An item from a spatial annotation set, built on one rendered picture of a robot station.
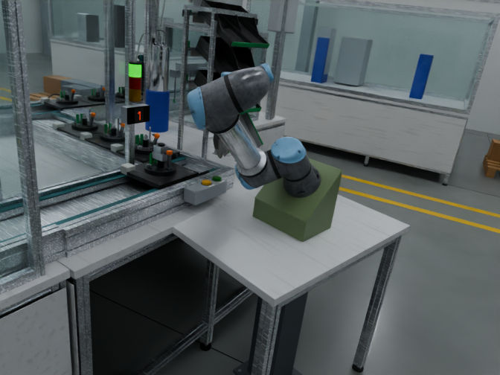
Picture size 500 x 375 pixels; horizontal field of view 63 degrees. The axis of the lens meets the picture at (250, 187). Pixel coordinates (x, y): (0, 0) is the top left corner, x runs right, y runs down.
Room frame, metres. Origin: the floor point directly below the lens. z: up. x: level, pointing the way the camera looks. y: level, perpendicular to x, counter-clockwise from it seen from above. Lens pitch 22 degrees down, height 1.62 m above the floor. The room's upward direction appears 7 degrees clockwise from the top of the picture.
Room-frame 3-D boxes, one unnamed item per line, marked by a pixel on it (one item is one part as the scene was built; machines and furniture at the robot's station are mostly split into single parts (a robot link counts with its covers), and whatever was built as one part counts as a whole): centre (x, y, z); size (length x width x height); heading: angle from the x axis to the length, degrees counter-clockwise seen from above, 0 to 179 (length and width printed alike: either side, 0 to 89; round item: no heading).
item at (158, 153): (1.69, 0.41, 1.06); 0.08 x 0.04 x 0.07; 58
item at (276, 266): (1.59, -0.17, 0.84); 0.90 x 0.70 x 0.03; 136
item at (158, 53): (2.74, 0.69, 1.32); 0.14 x 0.14 x 0.38
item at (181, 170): (1.68, 0.40, 0.96); 0.24 x 0.24 x 0.02; 58
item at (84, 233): (1.49, 0.34, 0.91); 0.89 x 0.06 x 0.11; 148
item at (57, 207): (1.57, 0.50, 0.91); 0.84 x 0.28 x 0.10; 148
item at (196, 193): (1.62, 0.19, 0.93); 0.21 x 0.07 x 0.06; 148
